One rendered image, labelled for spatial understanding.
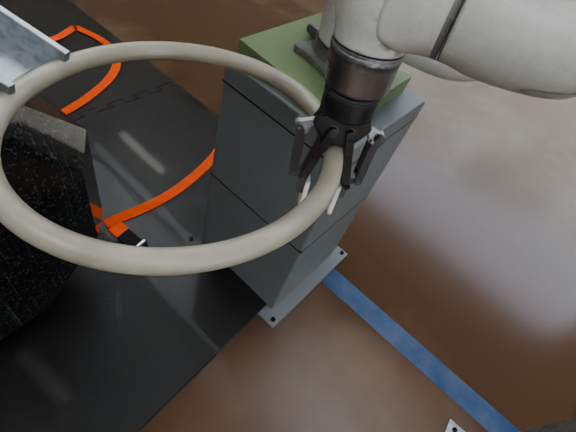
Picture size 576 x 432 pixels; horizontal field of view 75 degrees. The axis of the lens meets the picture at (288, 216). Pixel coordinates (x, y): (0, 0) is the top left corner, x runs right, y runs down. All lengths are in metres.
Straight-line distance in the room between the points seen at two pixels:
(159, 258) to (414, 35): 0.34
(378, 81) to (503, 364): 1.52
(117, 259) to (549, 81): 0.45
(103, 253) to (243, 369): 0.99
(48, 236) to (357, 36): 0.38
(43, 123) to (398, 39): 0.78
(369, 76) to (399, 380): 1.24
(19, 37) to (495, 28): 0.65
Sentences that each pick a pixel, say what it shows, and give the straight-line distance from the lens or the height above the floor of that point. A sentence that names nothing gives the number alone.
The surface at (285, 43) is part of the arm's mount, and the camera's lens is 1.02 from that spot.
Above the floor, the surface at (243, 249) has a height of 0.94.
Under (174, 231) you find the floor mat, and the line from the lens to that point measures 1.56.
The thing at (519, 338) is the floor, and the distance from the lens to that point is 1.97.
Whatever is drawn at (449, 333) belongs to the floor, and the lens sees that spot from 1.74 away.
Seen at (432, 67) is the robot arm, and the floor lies 0.95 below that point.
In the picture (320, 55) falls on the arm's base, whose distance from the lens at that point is 0.96.
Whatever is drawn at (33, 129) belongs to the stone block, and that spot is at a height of 0.67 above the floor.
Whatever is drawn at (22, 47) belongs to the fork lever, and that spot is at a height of 0.91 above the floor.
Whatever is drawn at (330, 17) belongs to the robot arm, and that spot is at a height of 0.96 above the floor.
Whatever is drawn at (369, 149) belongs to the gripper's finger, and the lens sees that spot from 0.57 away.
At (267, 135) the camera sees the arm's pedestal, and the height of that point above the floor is 0.69.
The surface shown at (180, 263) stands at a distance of 0.40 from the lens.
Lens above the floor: 1.28
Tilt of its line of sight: 48 degrees down
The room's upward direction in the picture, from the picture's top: 22 degrees clockwise
